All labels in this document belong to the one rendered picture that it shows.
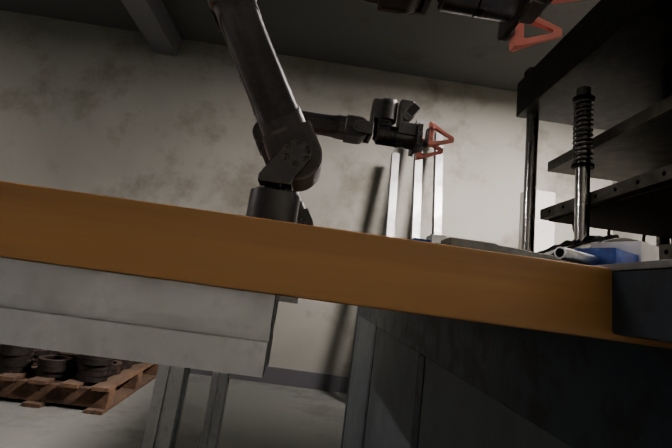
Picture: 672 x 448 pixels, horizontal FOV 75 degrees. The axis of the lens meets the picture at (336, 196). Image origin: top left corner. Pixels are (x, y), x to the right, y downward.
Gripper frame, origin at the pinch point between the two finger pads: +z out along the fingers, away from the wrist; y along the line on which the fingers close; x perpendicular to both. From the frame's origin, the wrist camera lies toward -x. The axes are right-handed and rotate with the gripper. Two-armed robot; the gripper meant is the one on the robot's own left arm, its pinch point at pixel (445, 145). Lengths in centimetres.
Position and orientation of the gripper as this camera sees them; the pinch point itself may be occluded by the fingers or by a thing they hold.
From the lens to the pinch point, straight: 126.1
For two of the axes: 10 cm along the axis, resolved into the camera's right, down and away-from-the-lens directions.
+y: -0.7, 2.1, 9.8
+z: 9.9, 1.6, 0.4
